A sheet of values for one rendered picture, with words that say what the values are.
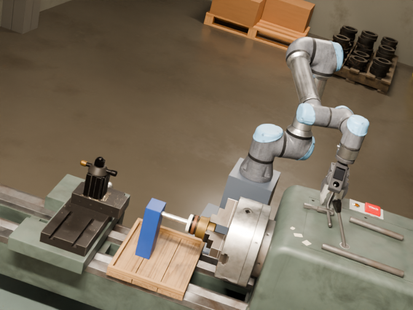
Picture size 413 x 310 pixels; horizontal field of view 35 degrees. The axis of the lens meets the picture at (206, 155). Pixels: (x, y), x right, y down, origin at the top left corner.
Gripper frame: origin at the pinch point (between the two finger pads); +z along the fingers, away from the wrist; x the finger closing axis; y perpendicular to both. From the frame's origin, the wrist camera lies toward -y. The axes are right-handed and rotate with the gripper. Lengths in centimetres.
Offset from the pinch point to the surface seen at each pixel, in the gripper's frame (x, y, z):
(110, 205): 79, -9, 26
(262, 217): 21.8, -16.3, 4.5
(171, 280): 47, -24, 39
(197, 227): 43.3, -15.9, 17.9
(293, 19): 52, 650, 99
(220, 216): 36.7, -10.4, 13.4
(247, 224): 26.0, -20.8, 6.5
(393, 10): -75, 712, 64
